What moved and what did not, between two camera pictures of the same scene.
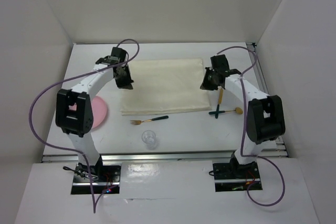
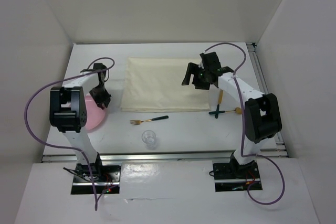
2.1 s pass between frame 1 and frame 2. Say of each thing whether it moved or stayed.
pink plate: stayed
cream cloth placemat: stayed
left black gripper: moved
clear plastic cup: stayed
